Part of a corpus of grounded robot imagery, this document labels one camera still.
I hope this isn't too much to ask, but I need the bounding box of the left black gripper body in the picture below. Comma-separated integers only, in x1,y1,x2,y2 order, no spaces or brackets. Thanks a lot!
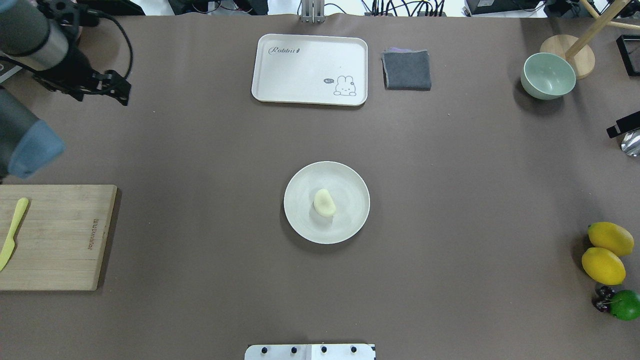
32,45,105,101

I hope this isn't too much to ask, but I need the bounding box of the white steamed bun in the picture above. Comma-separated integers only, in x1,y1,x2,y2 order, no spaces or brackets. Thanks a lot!
313,188,337,217

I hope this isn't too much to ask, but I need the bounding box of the cream round plate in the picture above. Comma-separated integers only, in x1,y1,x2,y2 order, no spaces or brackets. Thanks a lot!
283,161,371,245

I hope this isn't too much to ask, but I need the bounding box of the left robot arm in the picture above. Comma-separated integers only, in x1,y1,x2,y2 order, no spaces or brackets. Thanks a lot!
0,0,134,179

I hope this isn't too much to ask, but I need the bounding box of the black wine glass tray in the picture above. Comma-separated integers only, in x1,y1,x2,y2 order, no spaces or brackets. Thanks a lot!
615,34,640,76

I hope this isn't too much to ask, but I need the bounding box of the cream rectangular tray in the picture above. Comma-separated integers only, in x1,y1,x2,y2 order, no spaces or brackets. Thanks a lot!
251,33,369,107

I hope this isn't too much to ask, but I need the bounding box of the metal ice scoop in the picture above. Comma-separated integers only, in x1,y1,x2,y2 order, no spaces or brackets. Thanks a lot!
621,129,640,157

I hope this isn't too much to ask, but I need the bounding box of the wooden mug tree stand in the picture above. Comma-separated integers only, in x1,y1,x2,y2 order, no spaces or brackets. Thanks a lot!
539,0,640,80

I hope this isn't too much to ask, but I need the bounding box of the mint green bowl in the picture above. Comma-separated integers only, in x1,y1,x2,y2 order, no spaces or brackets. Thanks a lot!
519,52,578,101

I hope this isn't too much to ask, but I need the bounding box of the yellow lemon far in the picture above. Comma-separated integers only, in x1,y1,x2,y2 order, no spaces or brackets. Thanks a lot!
587,221,634,257

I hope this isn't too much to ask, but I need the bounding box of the yellow lemon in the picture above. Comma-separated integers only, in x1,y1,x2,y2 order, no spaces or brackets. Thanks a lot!
587,221,634,257
581,247,627,286

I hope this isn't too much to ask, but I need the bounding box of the yellow lemon near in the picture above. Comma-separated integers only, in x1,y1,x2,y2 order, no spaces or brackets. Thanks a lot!
581,247,627,286

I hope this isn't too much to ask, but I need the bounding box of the wooden cutting board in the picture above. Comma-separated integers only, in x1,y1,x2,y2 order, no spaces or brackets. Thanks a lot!
0,184,118,291

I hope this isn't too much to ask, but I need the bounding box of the dark small fruit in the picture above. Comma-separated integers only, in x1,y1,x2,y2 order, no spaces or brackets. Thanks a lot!
592,285,617,313

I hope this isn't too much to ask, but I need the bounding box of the green lime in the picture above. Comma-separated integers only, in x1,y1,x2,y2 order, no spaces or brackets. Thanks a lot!
610,289,640,321

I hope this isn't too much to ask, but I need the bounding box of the yellow plastic knife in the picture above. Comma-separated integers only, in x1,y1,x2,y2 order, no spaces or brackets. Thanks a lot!
0,197,30,271

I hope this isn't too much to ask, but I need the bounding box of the grey folded cloth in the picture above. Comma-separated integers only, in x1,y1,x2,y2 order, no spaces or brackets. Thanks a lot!
381,48,432,91

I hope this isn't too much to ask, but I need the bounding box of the aluminium frame post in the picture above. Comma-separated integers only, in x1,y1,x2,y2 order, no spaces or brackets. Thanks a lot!
300,0,326,24

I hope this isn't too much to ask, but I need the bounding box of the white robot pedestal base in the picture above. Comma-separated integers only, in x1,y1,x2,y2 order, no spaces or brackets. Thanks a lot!
244,342,377,360

